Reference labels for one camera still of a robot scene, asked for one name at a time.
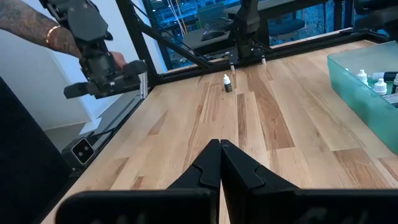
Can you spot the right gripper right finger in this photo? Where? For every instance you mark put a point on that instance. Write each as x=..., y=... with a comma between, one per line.
x=295, y=207

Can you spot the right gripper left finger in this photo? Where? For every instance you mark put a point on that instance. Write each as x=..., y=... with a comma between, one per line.
x=140, y=207

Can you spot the small black dropper bottle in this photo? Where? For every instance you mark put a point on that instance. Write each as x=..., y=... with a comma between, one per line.
x=388, y=76

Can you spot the person's forearm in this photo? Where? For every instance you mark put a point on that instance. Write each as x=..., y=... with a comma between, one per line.
x=25, y=21

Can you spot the teal translucent plastic bin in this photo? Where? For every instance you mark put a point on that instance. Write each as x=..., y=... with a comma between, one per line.
x=357, y=105

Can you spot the silver aluminium bar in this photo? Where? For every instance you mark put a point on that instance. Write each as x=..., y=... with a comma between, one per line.
x=143, y=85

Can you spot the small dark dropper bottle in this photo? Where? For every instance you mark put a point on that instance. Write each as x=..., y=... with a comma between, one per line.
x=227, y=83

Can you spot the backlit keyboard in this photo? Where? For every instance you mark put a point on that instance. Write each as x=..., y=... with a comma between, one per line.
x=217, y=23

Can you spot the dark grey keyboard desk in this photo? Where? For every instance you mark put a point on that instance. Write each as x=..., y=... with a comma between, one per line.
x=192, y=39

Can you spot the person's hand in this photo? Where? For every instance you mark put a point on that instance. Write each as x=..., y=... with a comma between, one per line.
x=70, y=43

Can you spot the black table-level camera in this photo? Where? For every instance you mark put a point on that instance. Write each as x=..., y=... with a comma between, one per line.
x=82, y=151

